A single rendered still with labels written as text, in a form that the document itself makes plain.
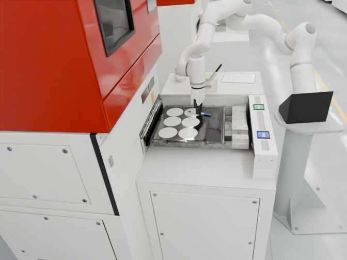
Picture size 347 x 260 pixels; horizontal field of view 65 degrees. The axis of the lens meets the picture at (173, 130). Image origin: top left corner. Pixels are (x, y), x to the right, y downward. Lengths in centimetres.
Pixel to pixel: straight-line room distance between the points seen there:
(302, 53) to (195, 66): 64
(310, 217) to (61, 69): 193
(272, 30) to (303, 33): 16
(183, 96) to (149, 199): 67
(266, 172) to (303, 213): 106
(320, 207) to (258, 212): 105
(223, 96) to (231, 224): 72
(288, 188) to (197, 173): 87
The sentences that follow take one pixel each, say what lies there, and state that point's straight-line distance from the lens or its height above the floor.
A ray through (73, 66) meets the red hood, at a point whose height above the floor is 145.
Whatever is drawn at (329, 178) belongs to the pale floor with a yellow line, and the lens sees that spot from 264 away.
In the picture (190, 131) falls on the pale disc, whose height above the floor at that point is 90.
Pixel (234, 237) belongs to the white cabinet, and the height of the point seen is 47.
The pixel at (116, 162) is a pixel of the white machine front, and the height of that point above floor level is 104.
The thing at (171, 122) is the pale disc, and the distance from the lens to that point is 152.
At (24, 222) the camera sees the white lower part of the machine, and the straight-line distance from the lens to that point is 150.
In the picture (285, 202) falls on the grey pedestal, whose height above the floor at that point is 16.
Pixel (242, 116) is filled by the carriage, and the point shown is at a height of 88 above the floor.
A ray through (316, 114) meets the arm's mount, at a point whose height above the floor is 87.
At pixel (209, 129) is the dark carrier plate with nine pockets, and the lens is 144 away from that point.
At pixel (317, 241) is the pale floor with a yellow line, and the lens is 218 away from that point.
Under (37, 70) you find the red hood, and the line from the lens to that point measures 90.
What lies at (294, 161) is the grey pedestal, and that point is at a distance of 186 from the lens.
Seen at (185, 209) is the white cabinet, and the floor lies 65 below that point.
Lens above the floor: 169
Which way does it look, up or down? 33 degrees down
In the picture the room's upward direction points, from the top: 6 degrees counter-clockwise
